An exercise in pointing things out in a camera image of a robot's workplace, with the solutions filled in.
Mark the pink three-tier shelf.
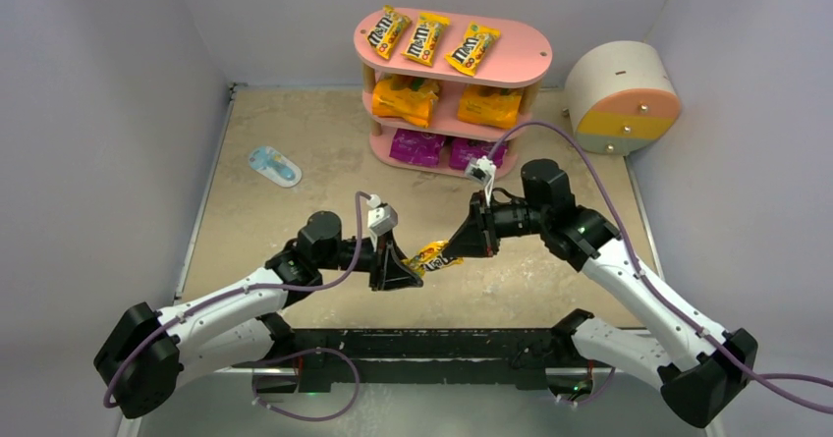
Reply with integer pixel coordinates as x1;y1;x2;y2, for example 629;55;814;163
353;10;553;171

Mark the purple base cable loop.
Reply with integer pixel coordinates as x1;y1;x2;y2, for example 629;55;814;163
251;347;361;423

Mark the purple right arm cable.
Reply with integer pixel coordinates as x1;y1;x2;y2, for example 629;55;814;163
486;120;833;415

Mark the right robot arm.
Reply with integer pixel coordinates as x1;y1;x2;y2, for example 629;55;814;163
443;157;758;428

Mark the small yellow M&M's bag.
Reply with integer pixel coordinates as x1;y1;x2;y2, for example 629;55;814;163
404;241;464;277

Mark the orange mango gummy bag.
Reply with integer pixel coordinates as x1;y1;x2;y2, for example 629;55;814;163
457;84;524;130
370;75;441;128

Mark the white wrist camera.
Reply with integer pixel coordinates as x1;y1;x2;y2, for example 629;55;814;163
464;156;496;206
366;194;399;239

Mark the light blue oval package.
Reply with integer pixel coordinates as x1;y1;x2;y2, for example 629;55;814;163
248;146;303;188

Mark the purple blackcurrant gummy bag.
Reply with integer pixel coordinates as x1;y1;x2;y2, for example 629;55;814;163
389;129;446;167
448;137;494;171

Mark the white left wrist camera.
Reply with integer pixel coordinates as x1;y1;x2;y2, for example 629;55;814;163
366;194;399;239

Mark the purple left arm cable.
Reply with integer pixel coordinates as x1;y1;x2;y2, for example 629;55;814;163
103;191;382;410

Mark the round cream drawer cabinet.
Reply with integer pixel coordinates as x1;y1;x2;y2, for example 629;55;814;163
564;40;682;155

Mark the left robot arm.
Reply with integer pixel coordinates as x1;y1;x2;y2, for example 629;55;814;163
93;208;422;418

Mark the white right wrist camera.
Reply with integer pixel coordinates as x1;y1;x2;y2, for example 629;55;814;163
464;156;496;206

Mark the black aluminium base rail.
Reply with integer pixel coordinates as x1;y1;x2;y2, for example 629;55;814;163
135;325;710;397

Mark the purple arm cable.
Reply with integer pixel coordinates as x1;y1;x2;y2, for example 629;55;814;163
486;120;833;415
103;191;382;410

